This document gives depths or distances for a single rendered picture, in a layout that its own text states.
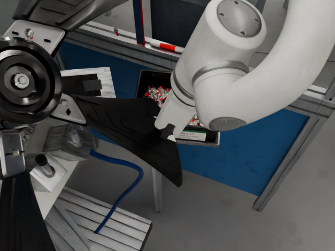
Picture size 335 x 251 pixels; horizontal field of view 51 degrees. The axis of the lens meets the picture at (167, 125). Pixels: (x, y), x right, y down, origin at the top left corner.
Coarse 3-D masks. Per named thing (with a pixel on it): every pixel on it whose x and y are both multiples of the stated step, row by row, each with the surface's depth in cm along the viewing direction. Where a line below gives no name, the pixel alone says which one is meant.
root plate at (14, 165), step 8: (0, 136) 47; (8, 136) 50; (16, 136) 54; (0, 144) 47; (8, 144) 50; (16, 144) 53; (0, 152) 47; (8, 152) 49; (0, 160) 47; (8, 160) 49; (16, 160) 52; (24, 160) 55; (8, 168) 48; (16, 168) 52; (24, 168) 55
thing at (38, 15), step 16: (32, 0) 58; (48, 0) 58; (64, 0) 58; (80, 0) 59; (96, 0) 60; (112, 0) 61; (16, 16) 57; (32, 16) 56; (48, 16) 56; (64, 16) 56; (80, 16) 57; (96, 16) 58
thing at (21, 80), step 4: (16, 76) 46; (20, 76) 47; (24, 76) 47; (16, 80) 46; (20, 80) 46; (24, 80) 47; (28, 80) 47; (16, 84) 46; (20, 84) 46; (24, 84) 47; (28, 84) 47; (20, 88) 47
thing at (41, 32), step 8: (16, 24) 56; (24, 24) 56; (32, 24) 56; (40, 24) 56; (8, 32) 55; (40, 32) 55; (48, 32) 55; (56, 32) 55; (64, 32) 55; (32, 40) 54; (40, 40) 54; (56, 40) 54; (48, 48) 53
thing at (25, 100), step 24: (0, 48) 45; (24, 48) 47; (0, 72) 45; (24, 72) 48; (48, 72) 50; (0, 96) 45; (24, 96) 47; (48, 96) 50; (0, 120) 45; (24, 120) 46
